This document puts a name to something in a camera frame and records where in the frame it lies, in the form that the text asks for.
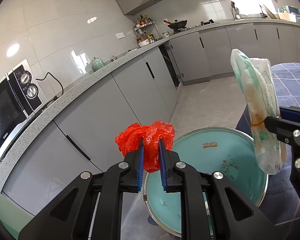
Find bag with wooden spoon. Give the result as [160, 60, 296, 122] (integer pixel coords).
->
[230, 49, 287, 175]

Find red plastic bag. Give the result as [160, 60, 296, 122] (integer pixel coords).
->
[115, 120, 175, 173]

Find teal trash bin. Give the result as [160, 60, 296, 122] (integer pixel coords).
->
[144, 127, 268, 239]

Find kitchen faucet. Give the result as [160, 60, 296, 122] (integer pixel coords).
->
[259, 4, 267, 19]

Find blue plaid tablecloth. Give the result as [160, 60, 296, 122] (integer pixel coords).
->
[235, 62, 300, 228]

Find grey lower cabinets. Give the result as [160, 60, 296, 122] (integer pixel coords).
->
[0, 46, 174, 215]

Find black silver microwave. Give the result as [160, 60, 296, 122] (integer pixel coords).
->
[0, 59, 47, 161]

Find green ceramic teapot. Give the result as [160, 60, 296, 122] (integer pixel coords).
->
[91, 57, 105, 72]

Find black wok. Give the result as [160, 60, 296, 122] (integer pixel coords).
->
[163, 20, 187, 31]

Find spice rack with bottles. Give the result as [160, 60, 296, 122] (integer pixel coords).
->
[133, 12, 157, 48]

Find microwave power cable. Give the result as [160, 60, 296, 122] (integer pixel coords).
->
[36, 71, 65, 106]

